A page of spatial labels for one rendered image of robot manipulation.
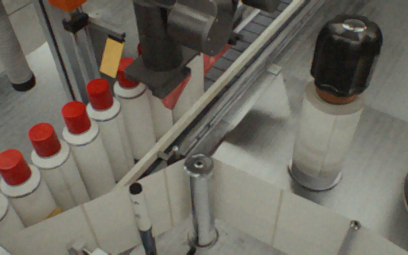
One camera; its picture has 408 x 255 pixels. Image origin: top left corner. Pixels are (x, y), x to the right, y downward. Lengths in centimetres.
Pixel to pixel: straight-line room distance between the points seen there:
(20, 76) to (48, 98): 38
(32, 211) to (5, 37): 23
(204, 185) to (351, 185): 32
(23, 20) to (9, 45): 229
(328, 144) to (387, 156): 19
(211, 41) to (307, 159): 28
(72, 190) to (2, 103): 44
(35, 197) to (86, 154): 9
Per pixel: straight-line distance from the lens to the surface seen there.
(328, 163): 71
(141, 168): 74
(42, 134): 60
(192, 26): 52
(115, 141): 69
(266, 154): 80
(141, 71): 61
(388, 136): 88
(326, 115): 63
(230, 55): 99
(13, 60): 64
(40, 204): 63
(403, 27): 125
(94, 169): 68
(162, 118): 77
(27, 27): 285
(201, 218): 62
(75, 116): 60
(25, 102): 105
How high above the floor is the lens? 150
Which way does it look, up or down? 48 degrees down
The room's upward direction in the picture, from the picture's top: 2 degrees counter-clockwise
